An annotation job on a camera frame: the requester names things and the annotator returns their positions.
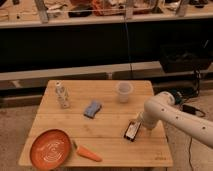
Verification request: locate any black power adapter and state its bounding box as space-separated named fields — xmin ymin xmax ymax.
xmin=182 ymin=105 xmax=196 ymax=115

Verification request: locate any translucent white cup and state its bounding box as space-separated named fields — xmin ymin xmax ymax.
xmin=116 ymin=81 xmax=133 ymax=103

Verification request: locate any blue sponge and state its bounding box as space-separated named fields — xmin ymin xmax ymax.
xmin=84 ymin=101 xmax=102 ymax=118

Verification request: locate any wooden table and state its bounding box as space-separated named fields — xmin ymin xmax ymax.
xmin=19 ymin=80 xmax=173 ymax=168

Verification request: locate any black bin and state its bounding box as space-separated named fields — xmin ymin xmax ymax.
xmin=159 ymin=43 xmax=213 ymax=73

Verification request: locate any orange toy carrot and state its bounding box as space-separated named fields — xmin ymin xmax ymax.
xmin=73 ymin=142 xmax=102 ymax=162

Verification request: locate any small white bottle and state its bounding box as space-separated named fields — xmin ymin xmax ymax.
xmin=55 ymin=82 xmax=70 ymax=109

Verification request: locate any orange plate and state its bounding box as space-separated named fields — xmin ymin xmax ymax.
xmin=29 ymin=129 xmax=72 ymax=171

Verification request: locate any black hanging cable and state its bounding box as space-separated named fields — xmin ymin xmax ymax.
xmin=124 ymin=19 xmax=135 ymax=80

